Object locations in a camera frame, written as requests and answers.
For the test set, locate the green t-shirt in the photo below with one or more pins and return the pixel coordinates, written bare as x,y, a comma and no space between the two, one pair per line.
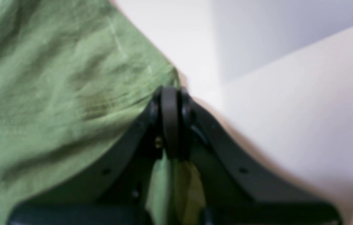
74,74

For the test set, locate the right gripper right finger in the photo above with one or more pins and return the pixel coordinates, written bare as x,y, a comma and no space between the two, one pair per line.
238,190

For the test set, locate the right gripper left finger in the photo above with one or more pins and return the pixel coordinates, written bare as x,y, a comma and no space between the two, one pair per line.
113,190

